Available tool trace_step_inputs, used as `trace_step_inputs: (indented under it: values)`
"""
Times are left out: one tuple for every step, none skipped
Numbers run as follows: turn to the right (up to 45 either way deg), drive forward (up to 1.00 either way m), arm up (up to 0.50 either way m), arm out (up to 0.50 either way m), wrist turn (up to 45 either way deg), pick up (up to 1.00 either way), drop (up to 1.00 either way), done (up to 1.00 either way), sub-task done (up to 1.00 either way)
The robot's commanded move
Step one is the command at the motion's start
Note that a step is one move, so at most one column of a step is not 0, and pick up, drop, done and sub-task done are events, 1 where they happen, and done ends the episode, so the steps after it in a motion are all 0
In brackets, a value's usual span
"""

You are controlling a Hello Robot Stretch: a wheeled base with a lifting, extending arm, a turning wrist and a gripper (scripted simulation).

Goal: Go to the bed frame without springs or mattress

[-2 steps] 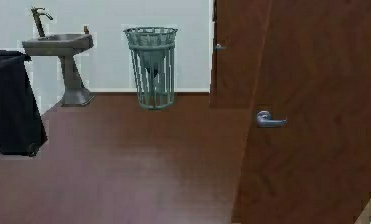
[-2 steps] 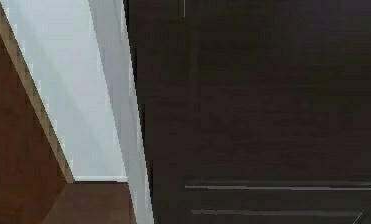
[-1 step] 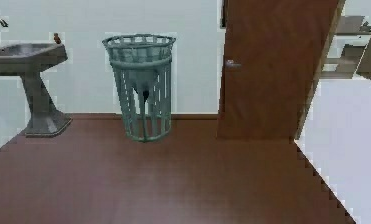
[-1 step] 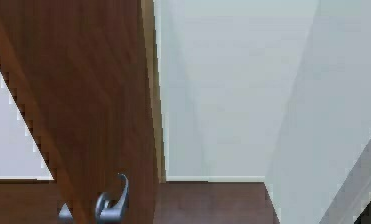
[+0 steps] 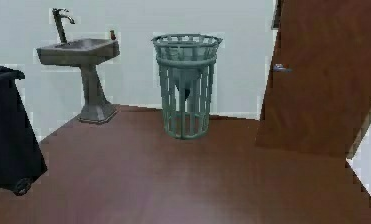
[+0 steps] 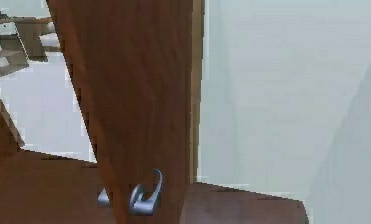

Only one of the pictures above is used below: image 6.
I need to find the brown wooden room door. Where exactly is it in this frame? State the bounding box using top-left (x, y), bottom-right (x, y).
top-left (46, 0), bottom-right (206, 224)

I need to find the grey metal door handle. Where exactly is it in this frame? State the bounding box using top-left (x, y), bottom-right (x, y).
top-left (128, 168), bottom-right (164, 216)
top-left (96, 187), bottom-right (111, 207)

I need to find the brown wooden bed frame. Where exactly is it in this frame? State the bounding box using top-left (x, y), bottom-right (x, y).
top-left (0, 9), bottom-right (62, 81)

